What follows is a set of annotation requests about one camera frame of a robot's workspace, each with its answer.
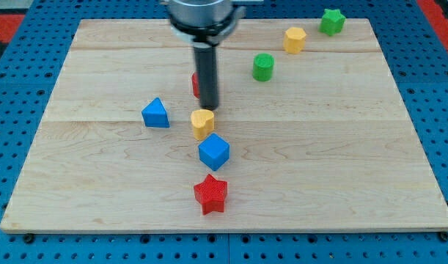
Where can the light wooden board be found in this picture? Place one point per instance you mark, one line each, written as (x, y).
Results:
(326, 145)

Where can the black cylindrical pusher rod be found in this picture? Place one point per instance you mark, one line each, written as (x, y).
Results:
(207, 73)

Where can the green star block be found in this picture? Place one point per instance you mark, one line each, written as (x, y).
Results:
(332, 22)

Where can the red block behind rod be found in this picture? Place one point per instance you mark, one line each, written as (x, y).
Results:
(195, 85)

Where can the blue triangle block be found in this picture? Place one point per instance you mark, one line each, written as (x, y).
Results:
(155, 115)

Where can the yellow hexagon block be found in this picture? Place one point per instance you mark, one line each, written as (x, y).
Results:
(294, 40)

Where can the blue cube block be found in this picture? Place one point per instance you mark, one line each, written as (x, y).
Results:
(214, 151)

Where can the green cylinder block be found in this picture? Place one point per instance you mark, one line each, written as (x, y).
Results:
(263, 67)

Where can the red star block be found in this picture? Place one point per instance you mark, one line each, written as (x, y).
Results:
(211, 194)

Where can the yellow heart block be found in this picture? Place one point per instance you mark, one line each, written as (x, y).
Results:
(202, 122)

